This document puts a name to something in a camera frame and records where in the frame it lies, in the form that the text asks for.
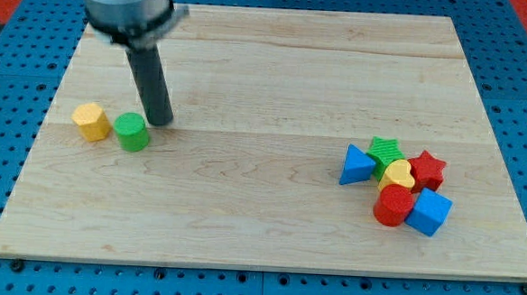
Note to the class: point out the wooden board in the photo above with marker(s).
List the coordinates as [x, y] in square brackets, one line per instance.
[246, 176]

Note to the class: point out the red star block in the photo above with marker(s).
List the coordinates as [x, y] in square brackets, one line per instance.
[427, 172]

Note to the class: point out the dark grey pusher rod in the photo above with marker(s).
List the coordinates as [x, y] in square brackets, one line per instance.
[146, 68]

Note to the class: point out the yellow heart block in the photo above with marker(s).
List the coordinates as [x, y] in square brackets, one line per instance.
[397, 173]

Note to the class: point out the yellow hexagon block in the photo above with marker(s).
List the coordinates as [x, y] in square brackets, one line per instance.
[92, 122]

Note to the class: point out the green cylinder block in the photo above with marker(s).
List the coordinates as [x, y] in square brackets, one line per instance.
[131, 132]

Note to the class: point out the red cylinder block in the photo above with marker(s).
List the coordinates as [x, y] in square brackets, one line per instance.
[393, 205]

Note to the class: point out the green star block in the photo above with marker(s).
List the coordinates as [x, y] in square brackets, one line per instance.
[384, 152]

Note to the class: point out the blue cube block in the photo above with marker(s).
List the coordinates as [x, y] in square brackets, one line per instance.
[429, 212]

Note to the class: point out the blue triangle block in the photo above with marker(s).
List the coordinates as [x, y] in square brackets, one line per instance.
[357, 166]

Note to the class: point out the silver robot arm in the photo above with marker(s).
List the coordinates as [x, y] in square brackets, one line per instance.
[137, 25]

